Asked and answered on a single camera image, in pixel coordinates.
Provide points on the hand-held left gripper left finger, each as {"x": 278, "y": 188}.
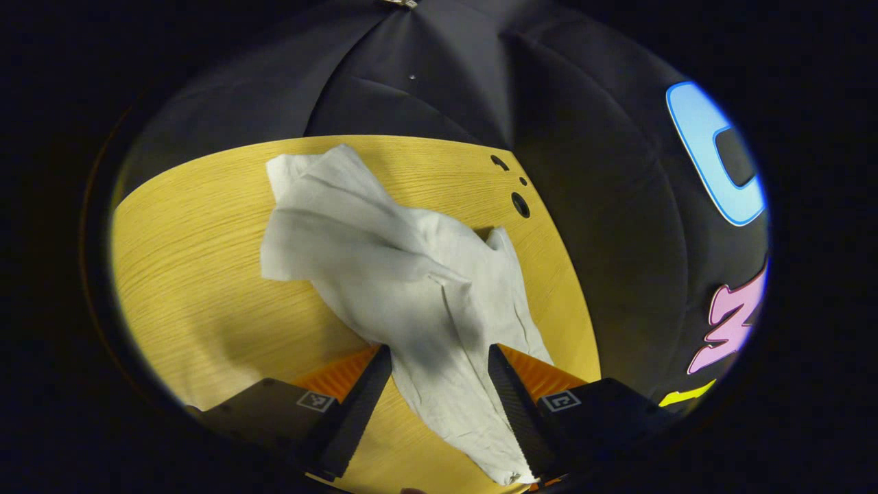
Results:
{"x": 360, "y": 412}

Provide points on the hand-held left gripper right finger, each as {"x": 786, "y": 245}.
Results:
{"x": 511, "y": 398}

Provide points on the white jeans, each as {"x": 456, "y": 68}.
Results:
{"x": 398, "y": 274}

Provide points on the black backdrop cloth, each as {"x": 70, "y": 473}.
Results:
{"x": 583, "y": 137}

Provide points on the silver metal binder clip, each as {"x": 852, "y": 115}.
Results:
{"x": 400, "y": 3}

